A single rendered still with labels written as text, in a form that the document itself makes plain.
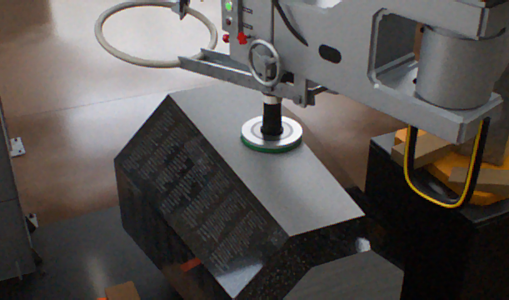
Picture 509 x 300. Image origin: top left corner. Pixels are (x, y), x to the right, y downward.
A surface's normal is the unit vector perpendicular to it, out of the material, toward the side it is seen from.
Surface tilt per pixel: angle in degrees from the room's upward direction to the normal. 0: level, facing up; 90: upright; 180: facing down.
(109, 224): 0
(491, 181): 11
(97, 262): 0
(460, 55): 90
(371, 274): 90
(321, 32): 90
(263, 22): 90
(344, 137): 0
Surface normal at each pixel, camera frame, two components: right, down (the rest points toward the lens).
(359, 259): 0.40, 0.48
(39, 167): 0.00, -0.85
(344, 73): -0.73, 0.36
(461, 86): -0.15, 0.52
